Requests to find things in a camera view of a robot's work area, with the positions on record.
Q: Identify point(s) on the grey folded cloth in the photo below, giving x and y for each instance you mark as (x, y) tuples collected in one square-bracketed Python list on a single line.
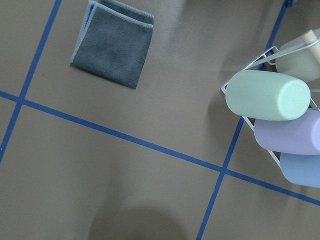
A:
[(113, 41)]

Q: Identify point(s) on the green plastic cup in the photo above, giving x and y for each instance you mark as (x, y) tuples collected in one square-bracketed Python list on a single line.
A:
[(267, 95)]

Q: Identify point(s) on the purple plastic cup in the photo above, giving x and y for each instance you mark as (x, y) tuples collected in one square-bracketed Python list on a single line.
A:
[(300, 136)]

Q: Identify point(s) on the blue plastic cup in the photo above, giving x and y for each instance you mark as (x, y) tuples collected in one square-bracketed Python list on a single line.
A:
[(301, 170)]

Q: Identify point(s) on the beige plastic cup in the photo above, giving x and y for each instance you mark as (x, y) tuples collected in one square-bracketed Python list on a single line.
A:
[(303, 64)]

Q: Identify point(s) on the white wire cup rack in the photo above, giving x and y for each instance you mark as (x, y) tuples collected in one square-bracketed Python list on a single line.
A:
[(267, 63)]

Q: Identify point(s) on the wooden rack handle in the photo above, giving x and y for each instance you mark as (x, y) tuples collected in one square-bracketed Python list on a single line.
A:
[(313, 42)]

